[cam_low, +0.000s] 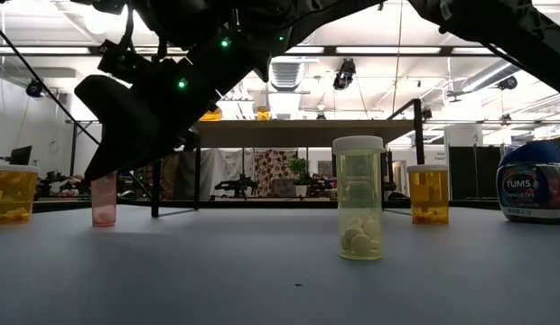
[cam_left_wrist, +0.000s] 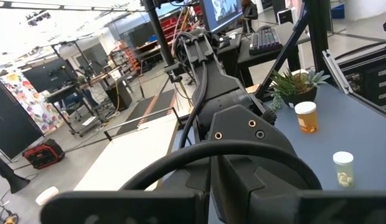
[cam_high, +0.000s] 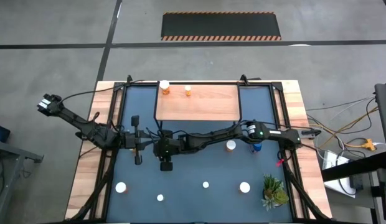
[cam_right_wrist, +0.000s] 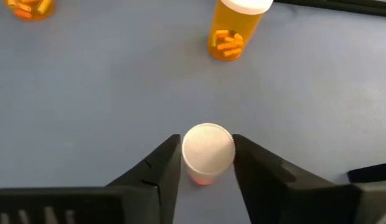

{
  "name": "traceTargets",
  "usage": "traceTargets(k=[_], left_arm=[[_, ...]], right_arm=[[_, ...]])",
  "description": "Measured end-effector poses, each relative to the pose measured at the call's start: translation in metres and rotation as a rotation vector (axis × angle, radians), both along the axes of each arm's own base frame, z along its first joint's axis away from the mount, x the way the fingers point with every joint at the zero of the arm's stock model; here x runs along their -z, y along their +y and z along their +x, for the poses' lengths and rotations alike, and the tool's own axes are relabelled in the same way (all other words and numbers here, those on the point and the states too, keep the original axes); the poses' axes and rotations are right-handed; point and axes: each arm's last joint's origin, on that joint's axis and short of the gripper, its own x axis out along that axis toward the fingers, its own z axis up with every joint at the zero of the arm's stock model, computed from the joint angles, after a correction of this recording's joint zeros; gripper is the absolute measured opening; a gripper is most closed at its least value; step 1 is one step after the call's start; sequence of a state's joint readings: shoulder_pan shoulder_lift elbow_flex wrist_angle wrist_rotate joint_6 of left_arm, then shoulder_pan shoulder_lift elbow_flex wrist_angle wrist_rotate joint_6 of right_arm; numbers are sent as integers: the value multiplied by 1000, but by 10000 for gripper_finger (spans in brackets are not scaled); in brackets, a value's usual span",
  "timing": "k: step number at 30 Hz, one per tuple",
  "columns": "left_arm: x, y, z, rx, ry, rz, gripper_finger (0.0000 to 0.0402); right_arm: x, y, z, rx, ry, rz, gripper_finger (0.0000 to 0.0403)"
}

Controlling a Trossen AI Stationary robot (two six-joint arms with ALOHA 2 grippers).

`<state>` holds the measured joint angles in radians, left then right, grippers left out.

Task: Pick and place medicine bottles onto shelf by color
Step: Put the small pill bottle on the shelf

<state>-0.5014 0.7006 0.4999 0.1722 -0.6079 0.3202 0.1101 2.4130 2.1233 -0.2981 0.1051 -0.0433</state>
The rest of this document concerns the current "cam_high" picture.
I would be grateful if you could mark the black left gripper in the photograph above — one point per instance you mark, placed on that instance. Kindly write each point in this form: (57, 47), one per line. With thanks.
(130, 140)

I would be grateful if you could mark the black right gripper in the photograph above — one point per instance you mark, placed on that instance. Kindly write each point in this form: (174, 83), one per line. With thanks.
(168, 146)

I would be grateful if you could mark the small white-capped pill bottle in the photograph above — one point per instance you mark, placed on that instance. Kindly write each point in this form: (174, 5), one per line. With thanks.
(160, 197)

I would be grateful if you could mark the large orange pill bottle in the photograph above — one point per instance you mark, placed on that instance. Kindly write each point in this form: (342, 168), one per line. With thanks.
(231, 145)
(164, 84)
(244, 187)
(120, 187)

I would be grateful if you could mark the small clear yellow pill bottle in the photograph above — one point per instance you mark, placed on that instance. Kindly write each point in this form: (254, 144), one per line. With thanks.
(205, 184)

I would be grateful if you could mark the small orange pill bottle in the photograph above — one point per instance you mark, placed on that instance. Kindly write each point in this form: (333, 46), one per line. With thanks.
(187, 88)

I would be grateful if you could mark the blue Tums bottle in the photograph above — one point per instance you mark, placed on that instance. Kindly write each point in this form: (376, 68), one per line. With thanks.
(257, 147)

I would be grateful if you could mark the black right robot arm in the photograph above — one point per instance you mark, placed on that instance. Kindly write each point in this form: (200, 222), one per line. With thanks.
(274, 134)

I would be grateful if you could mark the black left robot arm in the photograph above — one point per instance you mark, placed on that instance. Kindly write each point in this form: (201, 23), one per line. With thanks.
(87, 129)

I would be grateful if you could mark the wooden shelf black metal legs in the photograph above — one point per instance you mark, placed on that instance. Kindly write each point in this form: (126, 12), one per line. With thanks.
(205, 105)

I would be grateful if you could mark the blue-grey table mat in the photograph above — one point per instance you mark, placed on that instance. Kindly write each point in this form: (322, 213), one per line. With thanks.
(196, 202)

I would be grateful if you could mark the red clip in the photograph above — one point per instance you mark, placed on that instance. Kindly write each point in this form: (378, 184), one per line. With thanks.
(280, 162)

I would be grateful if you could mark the potted succulent plant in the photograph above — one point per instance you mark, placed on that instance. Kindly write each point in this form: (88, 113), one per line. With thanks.
(274, 194)

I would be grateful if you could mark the grey metal desk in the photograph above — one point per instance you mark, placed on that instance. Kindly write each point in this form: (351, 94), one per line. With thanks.
(12, 152)

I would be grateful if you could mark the black hazard-striped floor mat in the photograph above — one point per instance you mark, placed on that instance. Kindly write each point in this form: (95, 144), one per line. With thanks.
(221, 26)

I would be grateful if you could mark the black device blue light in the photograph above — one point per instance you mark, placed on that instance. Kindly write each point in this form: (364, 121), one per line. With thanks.
(0, 133)

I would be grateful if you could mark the white paper sheet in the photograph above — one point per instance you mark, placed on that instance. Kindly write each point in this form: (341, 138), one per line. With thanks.
(334, 186)

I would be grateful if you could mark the yellow power splitter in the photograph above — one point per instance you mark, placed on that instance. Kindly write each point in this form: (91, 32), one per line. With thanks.
(368, 144)

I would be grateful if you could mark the dark grey monitor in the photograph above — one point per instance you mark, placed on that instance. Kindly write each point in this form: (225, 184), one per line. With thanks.
(384, 118)

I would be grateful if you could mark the black aluminium rig frame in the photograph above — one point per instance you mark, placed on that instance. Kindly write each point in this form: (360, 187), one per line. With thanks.
(119, 85)

